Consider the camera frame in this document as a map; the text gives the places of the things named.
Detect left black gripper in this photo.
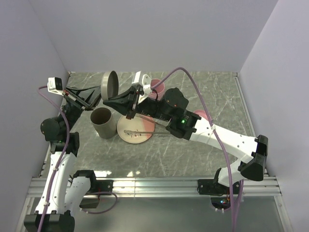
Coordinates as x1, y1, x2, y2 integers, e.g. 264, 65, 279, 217
59, 85, 108, 134

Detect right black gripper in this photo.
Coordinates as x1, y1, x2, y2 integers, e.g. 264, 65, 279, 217
103, 86, 172, 122

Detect grey round lid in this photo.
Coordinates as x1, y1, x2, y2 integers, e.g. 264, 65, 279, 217
100, 71, 119, 101

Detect grey cylindrical container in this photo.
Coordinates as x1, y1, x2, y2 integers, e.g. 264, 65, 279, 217
90, 107, 117, 139

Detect pink cylindrical container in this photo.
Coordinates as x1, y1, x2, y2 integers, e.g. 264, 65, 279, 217
149, 79, 165, 101

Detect metal tongs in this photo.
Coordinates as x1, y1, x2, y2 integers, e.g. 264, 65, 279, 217
120, 115, 169, 136

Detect pink round lid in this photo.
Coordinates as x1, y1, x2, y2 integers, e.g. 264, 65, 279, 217
194, 110, 208, 120

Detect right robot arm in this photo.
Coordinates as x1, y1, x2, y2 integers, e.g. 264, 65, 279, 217
103, 87, 268, 193

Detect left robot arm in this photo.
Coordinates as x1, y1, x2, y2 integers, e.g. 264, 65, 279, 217
24, 86, 101, 232

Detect pink and cream plate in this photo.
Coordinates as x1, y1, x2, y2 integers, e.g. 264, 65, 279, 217
117, 115, 155, 144

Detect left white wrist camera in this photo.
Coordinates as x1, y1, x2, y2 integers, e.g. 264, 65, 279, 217
47, 77, 63, 95

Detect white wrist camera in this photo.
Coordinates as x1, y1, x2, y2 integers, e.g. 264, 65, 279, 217
47, 77, 63, 95
132, 71, 152, 104

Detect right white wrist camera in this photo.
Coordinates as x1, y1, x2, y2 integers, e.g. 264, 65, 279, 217
132, 71, 152, 104

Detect aluminium rail frame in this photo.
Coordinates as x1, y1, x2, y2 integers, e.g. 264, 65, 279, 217
30, 69, 291, 232

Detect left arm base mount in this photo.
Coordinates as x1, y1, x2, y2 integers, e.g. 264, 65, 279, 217
80, 179, 113, 209

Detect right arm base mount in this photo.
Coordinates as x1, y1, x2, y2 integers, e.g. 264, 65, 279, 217
197, 179, 231, 211

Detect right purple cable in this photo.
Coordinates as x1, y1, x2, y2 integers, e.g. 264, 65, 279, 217
151, 67, 244, 232

